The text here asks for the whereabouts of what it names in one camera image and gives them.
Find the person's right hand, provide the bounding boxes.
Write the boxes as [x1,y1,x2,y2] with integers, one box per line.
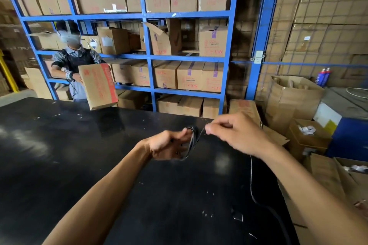
[204,112,276,160]

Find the person's left hand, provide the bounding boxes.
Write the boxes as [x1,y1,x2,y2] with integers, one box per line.
[142,127,194,161]

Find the black cable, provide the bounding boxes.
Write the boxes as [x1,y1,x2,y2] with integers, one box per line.
[179,121,292,245]

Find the person's right forearm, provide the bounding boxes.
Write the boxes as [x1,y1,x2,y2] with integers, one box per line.
[260,142,368,245]

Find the person's left forearm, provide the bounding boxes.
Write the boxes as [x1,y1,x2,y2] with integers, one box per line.
[41,141,153,245]

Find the cardboard box with red print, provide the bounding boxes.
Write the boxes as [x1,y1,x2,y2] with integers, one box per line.
[228,99,263,127]

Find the empty cardboard box with flaps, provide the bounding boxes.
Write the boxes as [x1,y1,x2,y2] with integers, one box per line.
[262,126,290,146]

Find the small open cardboard box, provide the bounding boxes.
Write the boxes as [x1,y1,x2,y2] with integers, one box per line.
[286,118,333,162]

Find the tall open cardboard box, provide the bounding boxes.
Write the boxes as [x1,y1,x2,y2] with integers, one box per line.
[265,75,325,136]

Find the crumpled white paper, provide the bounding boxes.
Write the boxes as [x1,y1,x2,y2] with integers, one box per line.
[297,125,317,136]

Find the rows of brown cardboard boxes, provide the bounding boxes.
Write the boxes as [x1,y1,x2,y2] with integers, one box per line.
[0,0,233,119]

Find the white latch plate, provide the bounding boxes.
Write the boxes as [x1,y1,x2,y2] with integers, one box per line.
[250,50,265,64]

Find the cardboard box with white label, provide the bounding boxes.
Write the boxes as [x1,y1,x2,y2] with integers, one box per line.
[303,153,350,205]

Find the cardboard box with red edge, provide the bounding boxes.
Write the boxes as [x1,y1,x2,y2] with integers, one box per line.
[78,63,119,111]

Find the torn open cardboard box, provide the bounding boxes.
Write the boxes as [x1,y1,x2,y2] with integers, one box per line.
[143,18,182,56]

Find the blue machine with grey top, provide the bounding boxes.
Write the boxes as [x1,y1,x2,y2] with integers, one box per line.
[312,87,368,162]

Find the flat cardboard box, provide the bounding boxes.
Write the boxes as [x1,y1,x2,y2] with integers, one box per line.
[280,181,317,245]

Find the white paper strips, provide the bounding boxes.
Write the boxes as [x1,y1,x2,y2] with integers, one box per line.
[343,164,368,173]

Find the wide open cardboard box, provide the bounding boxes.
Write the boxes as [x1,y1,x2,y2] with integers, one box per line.
[333,157,368,205]

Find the blue metal shelf rack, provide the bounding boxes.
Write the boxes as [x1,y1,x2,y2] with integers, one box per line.
[0,0,242,115]

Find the stack of large cardboard boxes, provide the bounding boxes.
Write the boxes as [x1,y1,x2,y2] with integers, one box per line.
[256,0,368,87]

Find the blue wire mesh fence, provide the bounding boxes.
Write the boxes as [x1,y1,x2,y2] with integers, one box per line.
[230,0,368,102]

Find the yellow post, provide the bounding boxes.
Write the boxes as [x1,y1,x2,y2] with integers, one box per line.
[0,49,19,93]

